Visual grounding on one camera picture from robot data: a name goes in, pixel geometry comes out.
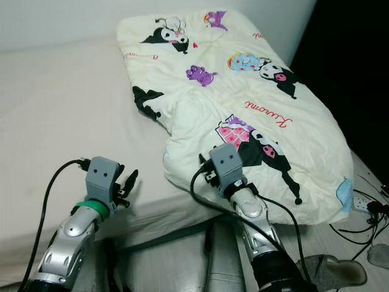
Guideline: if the grey right robot leg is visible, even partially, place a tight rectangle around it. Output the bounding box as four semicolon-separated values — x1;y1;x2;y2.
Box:
204;219;250;292

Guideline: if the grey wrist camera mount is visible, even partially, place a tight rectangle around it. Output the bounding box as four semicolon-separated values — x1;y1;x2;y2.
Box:
210;144;244;195
88;156;122;207

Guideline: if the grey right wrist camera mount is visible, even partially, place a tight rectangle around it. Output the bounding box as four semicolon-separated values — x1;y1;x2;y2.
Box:
210;144;244;195

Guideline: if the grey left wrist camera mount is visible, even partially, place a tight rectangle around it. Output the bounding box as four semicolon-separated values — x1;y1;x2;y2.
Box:
88;156;122;207

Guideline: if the white power strip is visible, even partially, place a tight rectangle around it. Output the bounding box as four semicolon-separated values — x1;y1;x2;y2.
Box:
351;193;371;212

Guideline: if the grey left robot leg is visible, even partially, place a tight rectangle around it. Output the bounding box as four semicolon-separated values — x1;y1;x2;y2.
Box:
97;240;128;292

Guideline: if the grey house slipper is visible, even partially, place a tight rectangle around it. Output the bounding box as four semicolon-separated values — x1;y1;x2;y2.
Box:
365;245;389;268
303;254;368;290

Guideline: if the cream cartoon print blanket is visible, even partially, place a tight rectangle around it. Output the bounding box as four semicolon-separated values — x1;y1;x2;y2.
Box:
117;9;356;226

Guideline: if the grey robot leg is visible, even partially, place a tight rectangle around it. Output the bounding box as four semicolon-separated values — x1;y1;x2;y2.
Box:
97;240;128;292
204;219;250;292

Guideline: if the black floor cable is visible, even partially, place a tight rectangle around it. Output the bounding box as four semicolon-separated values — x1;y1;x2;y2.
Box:
328;173;389;247

